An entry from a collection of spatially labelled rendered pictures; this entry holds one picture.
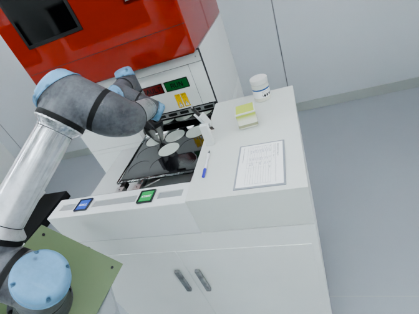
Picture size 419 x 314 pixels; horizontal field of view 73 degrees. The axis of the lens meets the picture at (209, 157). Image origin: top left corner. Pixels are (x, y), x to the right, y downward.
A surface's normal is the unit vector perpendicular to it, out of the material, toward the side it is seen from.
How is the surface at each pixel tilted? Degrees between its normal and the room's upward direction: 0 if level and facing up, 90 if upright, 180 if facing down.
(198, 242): 90
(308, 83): 90
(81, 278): 44
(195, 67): 90
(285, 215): 90
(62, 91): 57
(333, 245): 0
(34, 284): 52
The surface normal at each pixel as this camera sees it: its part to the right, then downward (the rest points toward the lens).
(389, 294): -0.33, -0.77
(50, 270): 0.52, -0.56
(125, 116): 0.80, 0.16
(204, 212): -0.16, 0.61
